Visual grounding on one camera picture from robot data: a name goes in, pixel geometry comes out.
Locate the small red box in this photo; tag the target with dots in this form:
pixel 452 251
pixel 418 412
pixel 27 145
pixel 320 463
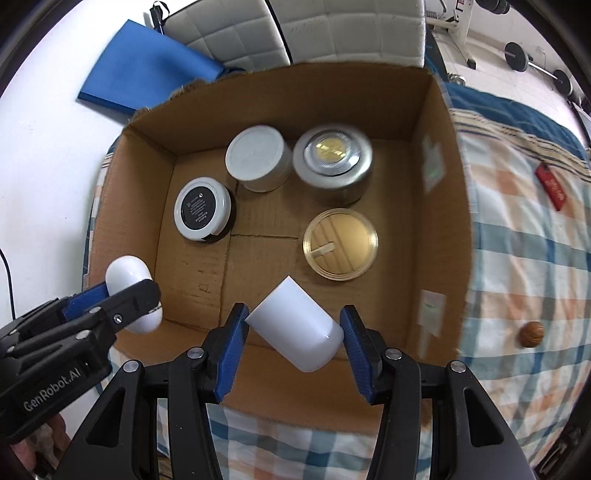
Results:
pixel 551 187

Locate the grey padded chair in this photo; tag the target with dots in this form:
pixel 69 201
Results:
pixel 221 32
pixel 351 27

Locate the chrome dumbbell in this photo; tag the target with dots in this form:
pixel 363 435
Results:
pixel 455 78

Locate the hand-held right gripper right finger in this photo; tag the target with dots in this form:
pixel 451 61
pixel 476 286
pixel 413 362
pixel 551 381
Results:
pixel 358 355

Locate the brown walnut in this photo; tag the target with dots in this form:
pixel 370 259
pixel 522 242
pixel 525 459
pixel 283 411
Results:
pixel 532 334

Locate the blue foam mat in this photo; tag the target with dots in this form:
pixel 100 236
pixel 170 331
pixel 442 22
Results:
pixel 152 69

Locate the white cylinder container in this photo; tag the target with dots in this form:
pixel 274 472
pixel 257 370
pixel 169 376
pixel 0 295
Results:
pixel 295 330

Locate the silver tin with gold coin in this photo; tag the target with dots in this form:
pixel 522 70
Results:
pixel 332 159

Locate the short barbell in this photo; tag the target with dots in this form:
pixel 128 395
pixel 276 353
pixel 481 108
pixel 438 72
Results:
pixel 516 55

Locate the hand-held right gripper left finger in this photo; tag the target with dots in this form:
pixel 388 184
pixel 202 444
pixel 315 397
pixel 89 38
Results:
pixel 233 350

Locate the gold round case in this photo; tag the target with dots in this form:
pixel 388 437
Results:
pixel 340 242

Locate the black weight bench pad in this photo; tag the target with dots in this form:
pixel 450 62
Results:
pixel 434 50

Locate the white round jar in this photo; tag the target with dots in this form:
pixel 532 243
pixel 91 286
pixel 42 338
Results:
pixel 258 157

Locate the round jar with black lid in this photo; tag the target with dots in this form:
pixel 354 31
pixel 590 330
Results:
pixel 202 208

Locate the plaid blanket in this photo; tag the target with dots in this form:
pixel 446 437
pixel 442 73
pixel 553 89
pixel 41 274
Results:
pixel 508 258

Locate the white oval case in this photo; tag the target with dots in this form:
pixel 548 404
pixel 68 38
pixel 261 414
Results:
pixel 124 272

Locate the person's left hand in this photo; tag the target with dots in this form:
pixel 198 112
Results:
pixel 53 438

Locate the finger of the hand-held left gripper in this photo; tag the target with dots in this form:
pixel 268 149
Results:
pixel 134 300
pixel 85 300

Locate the cardboard box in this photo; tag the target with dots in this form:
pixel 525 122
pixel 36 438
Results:
pixel 268 217

